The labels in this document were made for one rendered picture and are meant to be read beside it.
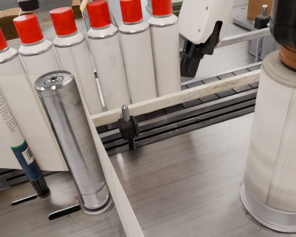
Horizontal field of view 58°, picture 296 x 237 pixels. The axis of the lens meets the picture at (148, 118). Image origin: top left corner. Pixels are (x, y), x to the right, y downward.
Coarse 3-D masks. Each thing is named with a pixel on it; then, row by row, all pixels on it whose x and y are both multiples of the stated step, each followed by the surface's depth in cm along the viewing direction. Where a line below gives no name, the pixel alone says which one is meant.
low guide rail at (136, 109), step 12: (252, 72) 53; (204, 84) 51; (216, 84) 51; (228, 84) 52; (240, 84) 53; (168, 96) 49; (180, 96) 50; (192, 96) 51; (120, 108) 48; (132, 108) 48; (144, 108) 48; (156, 108) 49; (96, 120) 47; (108, 120) 47
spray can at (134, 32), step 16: (128, 0) 40; (128, 16) 42; (128, 32) 42; (144, 32) 43; (128, 48) 44; (144, 48) 44; (128, 64) 46; (144, 64) 46; (128, 80) 49; (144, 80) 47; (144, 96) 49
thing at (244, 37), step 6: (258, 30) 58; (264, 30) 57; (234, 36) 57; (240, 36) 56; (246, 36) 57; (252, 36) 57; (258, 36) 58; (264, 36) 58; (222, 42) 56; (228, 42) 56; (234, 42) 57; (180, 48) 55; (180, 54) 54; (96, 78) 51
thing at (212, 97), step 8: (232, 72) 61; (240, 72) 61; (208, 80) 59; (216, 80) 59; (184, 88) 58; (232, 88) 56; (240, 88) 55; (248, 88) 55; (208, 96) 54; (216, 96) 54; (224, 96) 54; (184, 104) 53; (192, 104) 52; (152, 112) 52; (160, 112) 52; (168, 112) 51; (136, 120) 50; (144, 120) 51; (96, 128) 50; (104, 128) 49; (112, 128) 49
